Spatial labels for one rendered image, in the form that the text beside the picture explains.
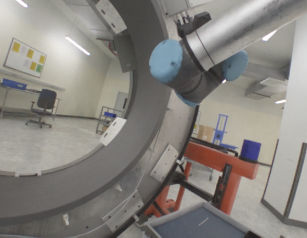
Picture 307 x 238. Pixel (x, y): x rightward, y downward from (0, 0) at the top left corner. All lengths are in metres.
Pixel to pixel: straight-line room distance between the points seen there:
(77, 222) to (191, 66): 0.61
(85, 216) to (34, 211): 0.19
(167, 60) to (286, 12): 0.22
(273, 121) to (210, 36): 10.57
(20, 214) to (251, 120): 10.11
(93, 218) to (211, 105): 9.11
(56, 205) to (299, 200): 3.12
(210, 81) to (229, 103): 9.34
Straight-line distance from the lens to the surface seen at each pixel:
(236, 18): 0.33
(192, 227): 0.81
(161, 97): 0.61
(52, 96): 5.08
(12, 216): 0.54
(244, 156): 1.12
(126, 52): 0.92
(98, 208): 0.66
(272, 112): 10.84
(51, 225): 0.64
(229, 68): 0.43
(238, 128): 9.86
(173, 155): 0.77
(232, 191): 1.17
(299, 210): 3.28
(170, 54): 0.32
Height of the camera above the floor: 1.09
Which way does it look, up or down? 2 degrees up
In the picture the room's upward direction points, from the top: 15 degrees clockwise
